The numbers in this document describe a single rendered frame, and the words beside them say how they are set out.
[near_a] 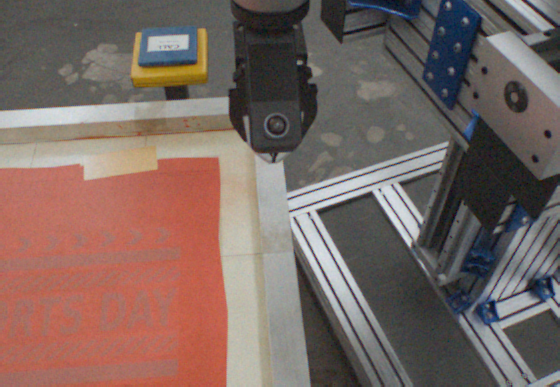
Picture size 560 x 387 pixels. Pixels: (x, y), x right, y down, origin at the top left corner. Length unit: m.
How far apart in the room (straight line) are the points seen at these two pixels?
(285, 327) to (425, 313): 0.96
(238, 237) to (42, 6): 2.49
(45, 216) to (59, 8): 2.31
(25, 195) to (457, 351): 1.10
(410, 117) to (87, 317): 1.80
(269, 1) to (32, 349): 0.47
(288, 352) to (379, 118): 1.75
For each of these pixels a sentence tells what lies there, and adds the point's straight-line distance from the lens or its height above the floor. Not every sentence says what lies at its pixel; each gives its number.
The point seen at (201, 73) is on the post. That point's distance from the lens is 0.99.
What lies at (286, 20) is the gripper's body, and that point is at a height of 1.29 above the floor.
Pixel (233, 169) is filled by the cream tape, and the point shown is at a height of 0.96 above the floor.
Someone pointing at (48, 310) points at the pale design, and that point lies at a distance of 0.74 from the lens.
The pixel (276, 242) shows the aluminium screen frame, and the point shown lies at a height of 0.99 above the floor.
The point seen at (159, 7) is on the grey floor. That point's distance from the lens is 2.94.
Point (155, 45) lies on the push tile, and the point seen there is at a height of 0.97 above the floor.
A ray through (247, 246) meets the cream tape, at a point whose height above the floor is 0.96.
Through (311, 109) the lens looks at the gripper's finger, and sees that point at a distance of 0.58.
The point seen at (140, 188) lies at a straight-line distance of 0.82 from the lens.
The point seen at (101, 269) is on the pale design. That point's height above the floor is 0.96.
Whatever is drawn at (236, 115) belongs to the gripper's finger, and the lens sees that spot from 0.58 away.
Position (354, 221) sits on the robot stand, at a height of 0.21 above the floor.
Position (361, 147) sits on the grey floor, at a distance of 2.17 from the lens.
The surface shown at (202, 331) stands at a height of 0.96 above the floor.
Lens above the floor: 1.57
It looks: 50 degrees down
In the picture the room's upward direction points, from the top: straight up
